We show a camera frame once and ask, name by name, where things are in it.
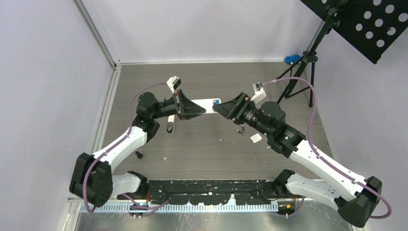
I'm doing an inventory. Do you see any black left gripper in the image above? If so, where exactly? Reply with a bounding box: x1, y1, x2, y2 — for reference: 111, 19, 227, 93
151, 90, 206, 121

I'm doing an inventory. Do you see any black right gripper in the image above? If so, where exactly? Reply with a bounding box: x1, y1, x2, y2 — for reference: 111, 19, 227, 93
213, 92, 272, 137

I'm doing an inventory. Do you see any white remote control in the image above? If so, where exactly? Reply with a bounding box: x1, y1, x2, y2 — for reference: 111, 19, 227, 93
193, 98, 222, 114

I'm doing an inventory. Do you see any white rectangular box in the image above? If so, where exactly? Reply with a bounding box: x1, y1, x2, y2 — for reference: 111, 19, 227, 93
166, 115, 175, 134

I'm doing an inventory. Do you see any white battery cover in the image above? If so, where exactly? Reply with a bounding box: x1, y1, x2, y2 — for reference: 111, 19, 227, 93
250, 134, 262, 143

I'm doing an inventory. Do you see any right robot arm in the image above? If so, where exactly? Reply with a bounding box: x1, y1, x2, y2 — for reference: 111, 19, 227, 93
213, 93, 382, 228

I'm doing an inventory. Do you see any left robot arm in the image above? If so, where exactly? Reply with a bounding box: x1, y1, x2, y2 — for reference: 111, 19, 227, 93
69, 90, 220, 207

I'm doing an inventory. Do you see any small black knob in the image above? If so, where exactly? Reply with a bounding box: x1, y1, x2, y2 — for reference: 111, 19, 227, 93
135, 151, 143, 159

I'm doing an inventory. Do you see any blue toy car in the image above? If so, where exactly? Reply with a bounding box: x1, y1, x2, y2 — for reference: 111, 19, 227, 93
284, 54, 301, 65

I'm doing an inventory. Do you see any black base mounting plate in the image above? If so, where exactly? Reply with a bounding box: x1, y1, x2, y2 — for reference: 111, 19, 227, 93
127, 180, 296, 205

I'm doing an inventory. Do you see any black tripod stand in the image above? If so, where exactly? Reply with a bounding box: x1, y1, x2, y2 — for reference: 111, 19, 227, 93
277, 6, 339, 104

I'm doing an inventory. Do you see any black perforated music stand tray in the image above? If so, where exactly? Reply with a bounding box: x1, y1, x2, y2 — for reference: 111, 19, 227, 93
302, 0, 408, 64

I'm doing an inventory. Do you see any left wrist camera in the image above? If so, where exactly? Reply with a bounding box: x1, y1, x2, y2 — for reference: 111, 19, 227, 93
166, 76, 181, 94

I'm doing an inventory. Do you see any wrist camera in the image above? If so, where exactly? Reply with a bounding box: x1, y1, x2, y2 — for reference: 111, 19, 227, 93
251, 82, 266, 104
166, 76, 181, 94

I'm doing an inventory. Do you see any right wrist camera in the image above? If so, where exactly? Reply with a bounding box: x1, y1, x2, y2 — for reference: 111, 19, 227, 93
251, 82, 266, 104

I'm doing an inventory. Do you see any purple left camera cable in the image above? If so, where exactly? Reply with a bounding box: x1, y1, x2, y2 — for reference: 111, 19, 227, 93
83, 83, 168, 218

